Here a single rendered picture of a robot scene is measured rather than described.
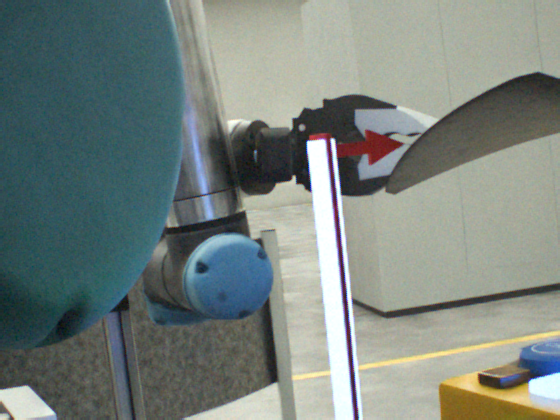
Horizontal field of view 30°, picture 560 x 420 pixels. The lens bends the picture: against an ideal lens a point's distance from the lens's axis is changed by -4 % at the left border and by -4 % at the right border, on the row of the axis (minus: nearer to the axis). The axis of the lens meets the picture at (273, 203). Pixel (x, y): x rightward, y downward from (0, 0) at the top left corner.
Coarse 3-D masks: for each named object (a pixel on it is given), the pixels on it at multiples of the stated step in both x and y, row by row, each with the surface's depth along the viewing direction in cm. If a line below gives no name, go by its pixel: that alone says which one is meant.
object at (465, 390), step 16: (448, 384) 48; (464, 384) 47; (480, 384) 47; (528, 384) 46; (448, 400) 48; (464, 400) 47; (480, 400) 46; (496, 400) 45; (512, 400) 44; (528, 400) 43; (544, 400) 43; (448, 416) 48; (464, 416) 47; (480, 416) 46; (496, 416) 45; (512, 416) 43; (528, 416) 42; (544, 416) 42
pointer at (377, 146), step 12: (372, 132) 72; (336, 144) 71; (348, 144) 71; (360, 144) 72; (372, 144) 72; (384, 144) 72; (396, 144) 73; (336, 156) 71; (372, 156) 72; (384, 156) 72
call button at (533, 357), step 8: (536, 344) 49; (544, 344) 49; (552, 344) 48; (520, 352) 48; (528, 352) 48; (536, 352) 47; (544, 352) 47; (552, 352) 47; (520, 360) 48; (528, 360) 47; (536, 360) 47; (544, 360) 46; (552, 360) 46; (528, 368) 47; (536, 368) 47; (544, 368) 46; (552, 368) 46
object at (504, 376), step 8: (496, 368) 47; (504, 368) 47; (512, 368) 47; (520, 368) 46; (480, 376) 47; (488, 376) 46; (496, 376) 46; (504, 376) 45; (512, 376) 46; (520, 376) 46; (528, 376) 46; (488, 384) 46; (496, 384) 46; (504, 384) 45; (512, 384) 46
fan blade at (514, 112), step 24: (480, 96) 69; (504, 96) 69; (528, 96) 70; (552, 96) 70; (456, 120) 73; (480, 120) 74; (504, 120) 75; (528, 120) 77; (552, 120) 78; (432, 144) 78; (456, 144) 80; (480, 144) 82; (504, 144) 85; (408, 168) 82; (432, 168) 84
